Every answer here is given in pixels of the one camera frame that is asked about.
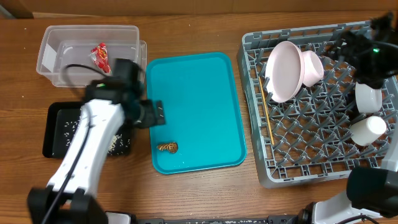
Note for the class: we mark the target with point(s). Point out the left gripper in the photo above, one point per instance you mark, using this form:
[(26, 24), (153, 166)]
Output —
[(151, 118)]

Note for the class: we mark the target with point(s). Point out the brown dried mushroom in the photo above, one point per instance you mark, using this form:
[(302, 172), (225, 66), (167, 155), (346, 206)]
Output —
[(171, 147)]

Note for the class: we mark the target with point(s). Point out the red snack wrapper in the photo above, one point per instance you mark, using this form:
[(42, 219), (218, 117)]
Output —
[(99, 56)]

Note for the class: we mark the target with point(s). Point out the wooden chopstick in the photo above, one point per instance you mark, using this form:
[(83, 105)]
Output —
[(266, 111)]

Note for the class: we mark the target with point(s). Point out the large white plate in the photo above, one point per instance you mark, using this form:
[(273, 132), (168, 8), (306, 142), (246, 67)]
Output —
[(285, 70)]

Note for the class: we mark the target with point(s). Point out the small white bowl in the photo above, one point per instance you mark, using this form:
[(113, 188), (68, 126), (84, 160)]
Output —
[(313, 68)]

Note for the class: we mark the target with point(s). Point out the white cup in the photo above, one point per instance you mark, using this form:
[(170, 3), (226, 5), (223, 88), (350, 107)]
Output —
[(366, 131)]

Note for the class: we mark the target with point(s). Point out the grey rimmed bowl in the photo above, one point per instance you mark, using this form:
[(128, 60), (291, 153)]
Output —
[(368, 100)]

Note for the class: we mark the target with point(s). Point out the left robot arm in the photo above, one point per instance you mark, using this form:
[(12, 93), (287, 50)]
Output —
[(108, 103)]

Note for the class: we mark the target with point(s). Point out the grey dishwasher rack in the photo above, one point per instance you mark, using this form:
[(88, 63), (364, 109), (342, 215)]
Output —
[(312, 140)]

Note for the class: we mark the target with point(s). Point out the white rice pile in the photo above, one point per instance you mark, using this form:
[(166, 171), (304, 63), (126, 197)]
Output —
[(120, 144)]

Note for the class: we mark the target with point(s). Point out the teal serving tray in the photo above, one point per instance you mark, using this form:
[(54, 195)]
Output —
[(202, 113)]

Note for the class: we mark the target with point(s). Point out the black plastic tray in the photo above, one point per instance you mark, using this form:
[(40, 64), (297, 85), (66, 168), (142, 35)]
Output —
[(58, 113)]

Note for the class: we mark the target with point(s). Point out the clear plastic bin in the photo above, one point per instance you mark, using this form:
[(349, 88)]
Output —
[(72, 44)]

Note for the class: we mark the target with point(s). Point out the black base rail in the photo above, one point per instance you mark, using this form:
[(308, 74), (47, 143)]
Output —
[(214, 221)]

